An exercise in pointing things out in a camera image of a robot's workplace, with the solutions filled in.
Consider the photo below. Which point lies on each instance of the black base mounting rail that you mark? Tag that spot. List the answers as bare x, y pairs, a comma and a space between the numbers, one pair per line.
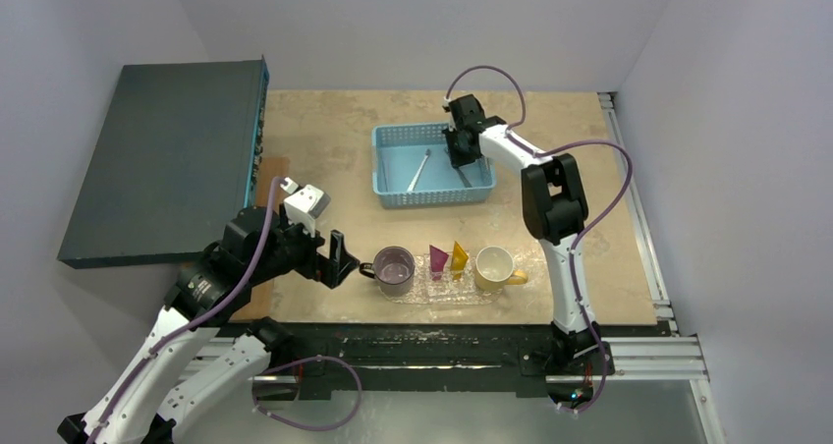
322, 358

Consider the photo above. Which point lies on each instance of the light blue perforated basket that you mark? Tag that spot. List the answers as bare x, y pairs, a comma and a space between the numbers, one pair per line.
397, 151

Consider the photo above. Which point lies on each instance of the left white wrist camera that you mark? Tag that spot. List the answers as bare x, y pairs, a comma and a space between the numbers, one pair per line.
303, 204

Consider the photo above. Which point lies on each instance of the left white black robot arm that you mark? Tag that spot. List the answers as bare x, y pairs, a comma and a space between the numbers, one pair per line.
150, 403

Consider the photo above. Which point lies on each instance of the yellow mug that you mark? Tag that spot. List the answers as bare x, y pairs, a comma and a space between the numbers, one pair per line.
495, 269

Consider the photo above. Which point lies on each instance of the pink toothpaste tube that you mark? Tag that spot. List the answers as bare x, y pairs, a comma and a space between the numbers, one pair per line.
438, 258

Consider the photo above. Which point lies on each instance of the dark grey flat box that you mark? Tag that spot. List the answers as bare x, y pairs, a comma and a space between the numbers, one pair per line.
176, 158

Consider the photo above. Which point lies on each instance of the yellow toothpaste tube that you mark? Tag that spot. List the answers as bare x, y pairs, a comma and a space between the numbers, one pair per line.
459, 261

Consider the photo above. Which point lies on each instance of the clear textured oval tray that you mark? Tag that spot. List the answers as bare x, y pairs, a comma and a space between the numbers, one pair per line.
452, 287

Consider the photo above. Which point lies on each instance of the purple translucent mug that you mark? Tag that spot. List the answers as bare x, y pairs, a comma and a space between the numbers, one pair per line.
393, 270

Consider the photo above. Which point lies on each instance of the grey toothbrush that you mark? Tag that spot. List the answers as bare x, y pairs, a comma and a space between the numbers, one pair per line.
465, 181

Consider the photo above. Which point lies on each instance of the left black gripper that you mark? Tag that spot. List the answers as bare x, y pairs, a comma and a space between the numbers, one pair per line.
332, 269

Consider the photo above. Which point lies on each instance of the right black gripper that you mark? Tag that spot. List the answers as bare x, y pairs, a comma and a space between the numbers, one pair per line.
463, 141

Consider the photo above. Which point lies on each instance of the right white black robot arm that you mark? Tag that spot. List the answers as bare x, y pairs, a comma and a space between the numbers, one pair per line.
554, 210

